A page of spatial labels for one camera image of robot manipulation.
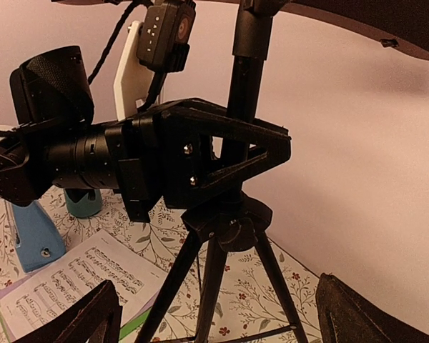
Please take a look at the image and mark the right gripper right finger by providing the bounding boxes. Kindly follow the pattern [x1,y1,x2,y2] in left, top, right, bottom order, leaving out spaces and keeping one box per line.
[315,274,429,343]

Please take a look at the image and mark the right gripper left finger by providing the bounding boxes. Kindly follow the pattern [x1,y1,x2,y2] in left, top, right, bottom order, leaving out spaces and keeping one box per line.
[23,280,122,343]

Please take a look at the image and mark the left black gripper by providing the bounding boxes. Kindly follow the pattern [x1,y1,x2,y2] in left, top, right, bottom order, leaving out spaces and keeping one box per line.
[117,98,291,222]

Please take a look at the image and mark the white sheet music page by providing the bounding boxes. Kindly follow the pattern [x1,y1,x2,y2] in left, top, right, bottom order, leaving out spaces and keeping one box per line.
[4,230,167,340]

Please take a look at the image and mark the black music stand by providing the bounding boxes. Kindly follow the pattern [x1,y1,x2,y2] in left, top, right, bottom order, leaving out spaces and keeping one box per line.
[137,1,429,342]

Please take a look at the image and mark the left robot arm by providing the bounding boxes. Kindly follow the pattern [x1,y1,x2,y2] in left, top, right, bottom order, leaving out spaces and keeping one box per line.
[0,46,291,222]

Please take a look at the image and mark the green paper sheet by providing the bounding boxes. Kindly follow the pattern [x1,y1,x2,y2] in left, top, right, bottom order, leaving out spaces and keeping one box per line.
[0,299,154,342]

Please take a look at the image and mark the blue metronome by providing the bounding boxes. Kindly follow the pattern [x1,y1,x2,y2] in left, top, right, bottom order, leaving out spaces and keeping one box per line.
[5,201,66,273]

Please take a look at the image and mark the purple paper sheet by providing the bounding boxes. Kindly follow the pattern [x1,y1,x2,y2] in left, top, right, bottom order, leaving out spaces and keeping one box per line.
[0,277,29,342]

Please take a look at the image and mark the teal cylinder cup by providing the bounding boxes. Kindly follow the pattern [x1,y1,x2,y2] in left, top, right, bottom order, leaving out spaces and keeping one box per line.
[64,189,102,219]

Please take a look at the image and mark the floral table mat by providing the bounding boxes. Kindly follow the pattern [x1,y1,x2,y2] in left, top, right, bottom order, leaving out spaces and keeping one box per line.
[0,189,322,342]

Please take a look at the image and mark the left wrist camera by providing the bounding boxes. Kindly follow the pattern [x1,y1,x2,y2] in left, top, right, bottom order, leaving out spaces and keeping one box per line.
[137,1,196,73]

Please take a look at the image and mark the left camera cable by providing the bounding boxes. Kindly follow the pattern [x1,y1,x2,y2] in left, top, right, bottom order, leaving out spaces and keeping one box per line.
[87,0,154,85]

